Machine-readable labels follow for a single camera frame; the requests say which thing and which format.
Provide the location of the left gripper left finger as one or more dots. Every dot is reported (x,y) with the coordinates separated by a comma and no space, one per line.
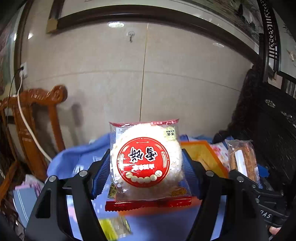
(50,219)

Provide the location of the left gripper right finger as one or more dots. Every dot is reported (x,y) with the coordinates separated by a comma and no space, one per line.
(241,219)

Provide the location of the clear brown pastry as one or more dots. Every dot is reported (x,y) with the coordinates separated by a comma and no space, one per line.
(241,157)

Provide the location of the round rice cake red label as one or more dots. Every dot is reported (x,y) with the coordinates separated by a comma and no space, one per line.
(146,166)

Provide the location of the right hand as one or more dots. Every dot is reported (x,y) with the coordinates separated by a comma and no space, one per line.
(274,230)

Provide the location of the blue patterned tablecloth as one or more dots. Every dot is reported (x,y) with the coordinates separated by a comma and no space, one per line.
(174,225)

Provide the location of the yellow green seed packet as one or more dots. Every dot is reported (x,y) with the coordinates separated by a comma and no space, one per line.
(115,228)

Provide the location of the floral tissue pack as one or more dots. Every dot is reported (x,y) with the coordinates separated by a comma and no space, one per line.
(222,153)

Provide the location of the orange cardboard box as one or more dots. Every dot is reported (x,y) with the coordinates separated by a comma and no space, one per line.
(201,151)

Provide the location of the carved wooden chair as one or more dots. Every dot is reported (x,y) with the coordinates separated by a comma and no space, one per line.
(22,109)

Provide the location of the wall power outlet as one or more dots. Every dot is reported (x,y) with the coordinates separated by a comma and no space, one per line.
(24,70)

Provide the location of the wall hook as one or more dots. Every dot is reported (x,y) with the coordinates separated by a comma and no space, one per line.
(131,34)

